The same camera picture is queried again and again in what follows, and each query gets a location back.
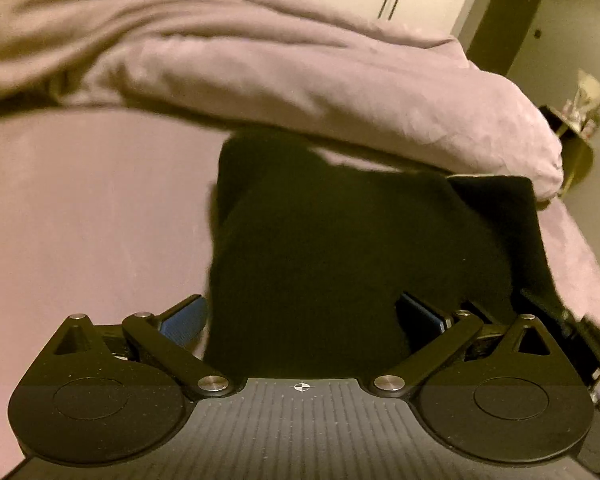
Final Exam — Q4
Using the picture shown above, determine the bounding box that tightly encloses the pink duvet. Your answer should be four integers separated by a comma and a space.
0, 0, 565, 202

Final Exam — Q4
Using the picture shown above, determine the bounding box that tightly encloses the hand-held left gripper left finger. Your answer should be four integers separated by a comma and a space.
54, 294, 234, 399

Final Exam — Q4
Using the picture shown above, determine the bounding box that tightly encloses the dark door frame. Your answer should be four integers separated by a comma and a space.
466, 0, 552, 83

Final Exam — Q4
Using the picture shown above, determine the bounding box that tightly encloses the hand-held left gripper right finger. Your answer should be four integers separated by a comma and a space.
369, 291, 557, 400

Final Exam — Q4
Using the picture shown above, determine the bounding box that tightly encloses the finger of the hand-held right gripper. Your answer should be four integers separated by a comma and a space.
522, 287, 600, 361

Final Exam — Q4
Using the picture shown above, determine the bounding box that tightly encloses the clear wrapped packet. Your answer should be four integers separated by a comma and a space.
562, 70, 600, 139

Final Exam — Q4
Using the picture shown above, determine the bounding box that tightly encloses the black knit garment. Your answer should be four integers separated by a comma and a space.
202, 130, 572, 382

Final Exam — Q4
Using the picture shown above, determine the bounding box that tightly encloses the pink bed sheet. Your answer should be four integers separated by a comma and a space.
0, 105, 600, 480

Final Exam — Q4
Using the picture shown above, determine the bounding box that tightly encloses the gold side table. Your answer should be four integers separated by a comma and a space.
538, 104, 597, 203

